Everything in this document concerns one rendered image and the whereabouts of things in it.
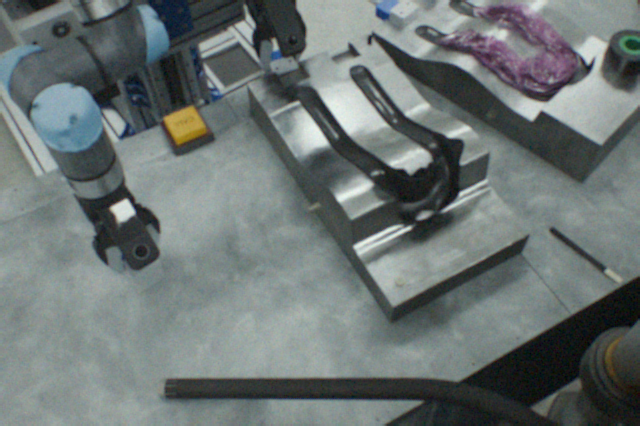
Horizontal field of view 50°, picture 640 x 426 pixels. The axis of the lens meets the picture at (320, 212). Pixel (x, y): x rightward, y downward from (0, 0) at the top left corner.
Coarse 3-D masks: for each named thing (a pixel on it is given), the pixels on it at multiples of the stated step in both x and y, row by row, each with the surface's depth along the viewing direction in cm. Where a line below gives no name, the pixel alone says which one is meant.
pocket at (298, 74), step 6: (300, 66) 129; (288, 72) 129; (294, 72) 129; (300, 72) 130; (306, 72) 128; (282, 78) 129; (288, 78) 130; (294, 78) 130; (300, 78) 130; (306, 78) 129; (288, 84) 129
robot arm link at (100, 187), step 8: (112, 168) 91; (120, 168) 93; (64, 176) 91; (104, 176) 90; (112, 176) 92; (120, 176) 94; (64, 184) 92; (72, 184) 91; (80, 184) 90; (88, 184) 90; (96, 184) 91; (104, 184) 91; (112, 184) 93; (80, 192) 92; (88, 192) 92; (96, 192) 92; (104, 192) 92
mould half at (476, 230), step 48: (288, 96) 124; (336, 96) 124; (288, 144) 119; (384, 144) 115; (480, 144) 111; (336, 192) 107; (384, 192) 107; (480, 192) 115; (336, 240) 117; (384, 240) 110; (432, 240) 110; (480, 240) 110; (384, 288) 106; (432, 288) 107
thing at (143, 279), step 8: (152, 264) 110; (160, 264) 111; (128, 272) 109; (136, 272) 109; (144, 272) 110; (152, 272) 111; (160, 272) 113; (136, 280) 110; (144, 280) 111; (152, 280) 113; (144, 288) 113
